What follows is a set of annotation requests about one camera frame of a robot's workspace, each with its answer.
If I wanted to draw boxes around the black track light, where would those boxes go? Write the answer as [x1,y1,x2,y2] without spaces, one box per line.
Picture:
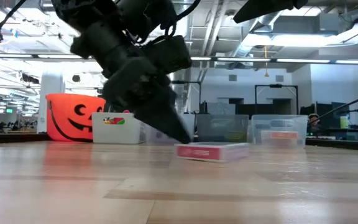
[20,72,40,85]

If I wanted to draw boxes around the orange pumpkin face bucket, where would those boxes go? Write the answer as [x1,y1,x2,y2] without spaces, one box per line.
[45,92,107,143]

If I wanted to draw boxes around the yellow hanging cord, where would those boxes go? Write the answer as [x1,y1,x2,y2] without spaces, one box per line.
[264,45,269,78]

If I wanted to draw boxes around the black table frame rails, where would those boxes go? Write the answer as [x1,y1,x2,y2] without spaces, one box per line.
[0,133,50,145]
[305,138,358,153]

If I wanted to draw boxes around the person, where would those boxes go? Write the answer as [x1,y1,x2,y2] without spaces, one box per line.
[307,113,322,134]

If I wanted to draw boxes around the thin black cable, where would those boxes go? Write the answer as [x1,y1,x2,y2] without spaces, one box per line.
[317,88,358,122]

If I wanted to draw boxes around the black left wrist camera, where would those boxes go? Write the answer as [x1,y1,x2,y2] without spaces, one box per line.
[143,34,193,75]

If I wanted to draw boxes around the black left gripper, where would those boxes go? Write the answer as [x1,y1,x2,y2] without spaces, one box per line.
[101,55,193,145]

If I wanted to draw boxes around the black frame stand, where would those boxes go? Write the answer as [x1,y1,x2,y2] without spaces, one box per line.
[254,83,300,115]
[171,80,203,114]

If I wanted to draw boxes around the orange print card deck box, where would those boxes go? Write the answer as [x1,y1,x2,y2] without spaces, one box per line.
[260,130,300,140]

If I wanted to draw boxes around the grey plastic bin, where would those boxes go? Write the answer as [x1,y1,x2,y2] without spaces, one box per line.
[196,114,250,144]

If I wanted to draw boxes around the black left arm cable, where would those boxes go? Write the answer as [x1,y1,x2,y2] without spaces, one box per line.
[141,0,202,44]

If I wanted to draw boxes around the pink card deck box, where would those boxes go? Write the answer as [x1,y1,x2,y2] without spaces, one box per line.
[175,142,250,164]

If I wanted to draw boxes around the slanted silver duct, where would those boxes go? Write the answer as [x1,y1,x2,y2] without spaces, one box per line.
[230,12,293,60]

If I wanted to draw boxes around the clear plastic bin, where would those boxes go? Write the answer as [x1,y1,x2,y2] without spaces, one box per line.
[143,113,197,146]
[249,114,309,148]

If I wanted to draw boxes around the bright ceiling light panel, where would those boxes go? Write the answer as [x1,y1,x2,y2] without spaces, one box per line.
[242,32,341,48]

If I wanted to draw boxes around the white plastic bin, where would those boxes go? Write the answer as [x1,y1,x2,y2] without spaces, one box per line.
[91,112,145,144]

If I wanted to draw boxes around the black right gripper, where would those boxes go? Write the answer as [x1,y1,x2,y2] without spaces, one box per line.
[232,0,310,24]

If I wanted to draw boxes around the dark desk monitors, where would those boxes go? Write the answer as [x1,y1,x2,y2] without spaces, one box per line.
[299,101,351,130]

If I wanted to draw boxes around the white square pillar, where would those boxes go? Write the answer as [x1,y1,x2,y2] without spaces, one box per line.
[37,71,67,133]

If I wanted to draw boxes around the long ceiling light rail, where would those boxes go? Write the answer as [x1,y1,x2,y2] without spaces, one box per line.
[0,53,358,65]

